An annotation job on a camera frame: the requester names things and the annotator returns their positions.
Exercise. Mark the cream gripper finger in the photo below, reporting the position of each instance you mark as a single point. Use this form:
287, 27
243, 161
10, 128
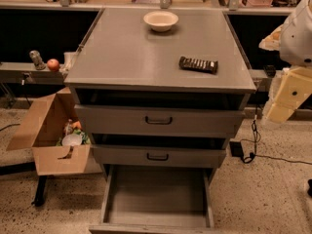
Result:
272, 41
287, 93

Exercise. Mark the dark rxbar chocolate bar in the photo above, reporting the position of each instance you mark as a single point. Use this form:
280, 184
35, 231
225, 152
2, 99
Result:
198, 65

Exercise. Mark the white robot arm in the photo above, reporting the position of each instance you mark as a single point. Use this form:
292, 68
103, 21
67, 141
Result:
293, 41

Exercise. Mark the grey drawer cabinet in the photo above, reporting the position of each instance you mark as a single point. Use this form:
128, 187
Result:
125, 63

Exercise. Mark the grey top drawer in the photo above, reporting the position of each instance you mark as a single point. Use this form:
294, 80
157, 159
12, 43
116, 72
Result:
162, 122

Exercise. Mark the grey open bottom drawer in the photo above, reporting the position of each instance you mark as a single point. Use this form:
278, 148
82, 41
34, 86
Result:
156, 200

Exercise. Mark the grey middle drawer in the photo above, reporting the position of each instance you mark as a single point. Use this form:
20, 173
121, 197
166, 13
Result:
158, 156

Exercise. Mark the black remote on shelf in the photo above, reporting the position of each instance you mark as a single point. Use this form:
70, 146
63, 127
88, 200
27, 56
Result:
269, 70

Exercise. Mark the black power adapter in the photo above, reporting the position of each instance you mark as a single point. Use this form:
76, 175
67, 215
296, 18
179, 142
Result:
236, 149

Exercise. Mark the white ceramic bowl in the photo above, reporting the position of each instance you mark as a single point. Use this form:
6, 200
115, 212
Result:
160, 21

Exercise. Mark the clear plastic cup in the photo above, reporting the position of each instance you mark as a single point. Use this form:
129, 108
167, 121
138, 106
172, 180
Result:
68, 59

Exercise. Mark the red apple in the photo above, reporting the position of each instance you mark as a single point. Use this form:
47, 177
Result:
53, 64

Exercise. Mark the white bowl in box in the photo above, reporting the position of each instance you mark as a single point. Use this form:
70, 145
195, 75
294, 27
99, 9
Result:
71, 140

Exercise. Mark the brown cardboard box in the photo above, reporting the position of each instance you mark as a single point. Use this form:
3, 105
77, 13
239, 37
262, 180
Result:
41, 129

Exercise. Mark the grey metal can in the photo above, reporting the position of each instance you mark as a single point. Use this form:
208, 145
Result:
37, 60

